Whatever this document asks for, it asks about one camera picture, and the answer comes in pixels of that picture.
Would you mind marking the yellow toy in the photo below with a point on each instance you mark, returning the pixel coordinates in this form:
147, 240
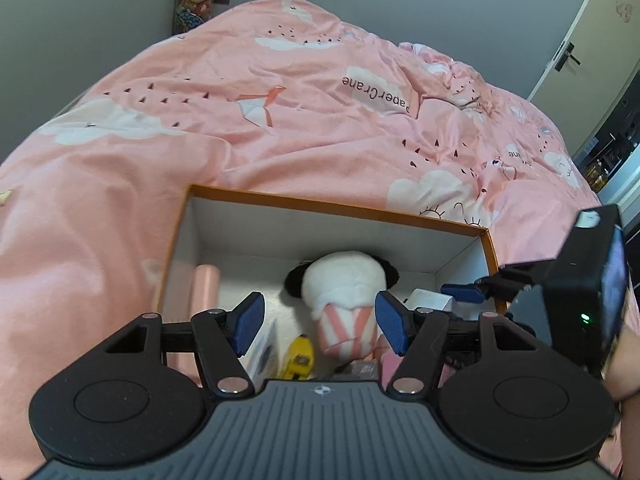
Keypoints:
299, 355

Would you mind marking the white panda plush toy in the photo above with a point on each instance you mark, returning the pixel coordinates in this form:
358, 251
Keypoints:
345, 280

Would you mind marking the orange cardboard box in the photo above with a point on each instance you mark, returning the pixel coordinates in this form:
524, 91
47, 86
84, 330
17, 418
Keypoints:
325, 240

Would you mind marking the cream door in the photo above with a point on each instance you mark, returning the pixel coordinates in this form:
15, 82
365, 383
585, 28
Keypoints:
600, 25

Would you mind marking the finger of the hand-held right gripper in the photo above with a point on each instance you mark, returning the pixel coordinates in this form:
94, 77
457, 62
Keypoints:
462, 293

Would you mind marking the pink cylinder bottle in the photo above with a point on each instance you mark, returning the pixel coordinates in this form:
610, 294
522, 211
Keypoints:
207, 290

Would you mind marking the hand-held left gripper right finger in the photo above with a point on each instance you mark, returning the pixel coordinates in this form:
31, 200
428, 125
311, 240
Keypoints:
395, 322

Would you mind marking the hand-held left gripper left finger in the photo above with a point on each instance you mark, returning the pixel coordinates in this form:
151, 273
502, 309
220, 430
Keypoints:
248, 322

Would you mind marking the person's right forearm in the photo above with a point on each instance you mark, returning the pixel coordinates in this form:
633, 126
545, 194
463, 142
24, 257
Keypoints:
625, 370

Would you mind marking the pink printed blanket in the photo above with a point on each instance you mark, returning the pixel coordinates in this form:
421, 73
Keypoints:
200, 110

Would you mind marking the white box with dark print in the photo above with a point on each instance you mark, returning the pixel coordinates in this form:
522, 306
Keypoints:
265, 355

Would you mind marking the small white box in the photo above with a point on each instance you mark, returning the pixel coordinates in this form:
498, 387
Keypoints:
425, 300

